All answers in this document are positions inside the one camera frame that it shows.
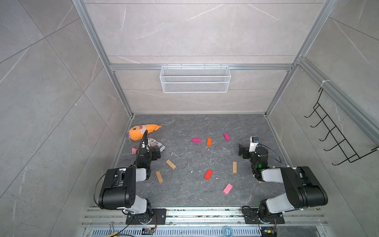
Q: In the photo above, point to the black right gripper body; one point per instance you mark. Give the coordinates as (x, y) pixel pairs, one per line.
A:
(244, 151)

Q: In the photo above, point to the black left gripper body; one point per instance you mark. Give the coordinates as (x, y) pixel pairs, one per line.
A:
(155, 151)

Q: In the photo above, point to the wooden block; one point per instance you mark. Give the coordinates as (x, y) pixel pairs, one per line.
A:
(235, 168)
(171, 164)
(159, 177)

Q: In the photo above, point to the orange block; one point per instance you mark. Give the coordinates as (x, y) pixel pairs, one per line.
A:
(209, 142)

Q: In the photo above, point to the red block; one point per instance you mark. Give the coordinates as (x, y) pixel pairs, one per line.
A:
(208, 174)

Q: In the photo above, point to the magenta block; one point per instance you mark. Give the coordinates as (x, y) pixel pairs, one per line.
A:
(196, 140)
(227, 137)

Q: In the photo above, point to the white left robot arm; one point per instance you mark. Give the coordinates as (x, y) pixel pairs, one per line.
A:
(118, 191)

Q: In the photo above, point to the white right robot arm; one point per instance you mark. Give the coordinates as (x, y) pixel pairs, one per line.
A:
(302, 188)

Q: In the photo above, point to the small printed packet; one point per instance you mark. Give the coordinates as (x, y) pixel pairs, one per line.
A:
(156, 144)

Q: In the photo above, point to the orange plush toy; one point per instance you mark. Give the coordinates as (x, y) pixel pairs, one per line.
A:
(136, 133)

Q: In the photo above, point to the pink block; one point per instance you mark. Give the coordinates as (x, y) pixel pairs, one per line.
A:
(228, 188)

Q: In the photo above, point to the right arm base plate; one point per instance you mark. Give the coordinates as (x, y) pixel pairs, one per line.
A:
(258, 216)

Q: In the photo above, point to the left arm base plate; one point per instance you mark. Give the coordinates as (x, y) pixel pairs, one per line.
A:
(155, 216)

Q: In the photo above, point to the aluminium rail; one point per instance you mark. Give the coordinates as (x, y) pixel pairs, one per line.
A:
(206, 216)

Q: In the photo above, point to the white wire basket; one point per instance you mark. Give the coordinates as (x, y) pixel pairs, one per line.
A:
(195, 79)

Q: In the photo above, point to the black wire hook rack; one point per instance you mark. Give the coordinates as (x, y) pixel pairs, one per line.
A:
(350, 155)

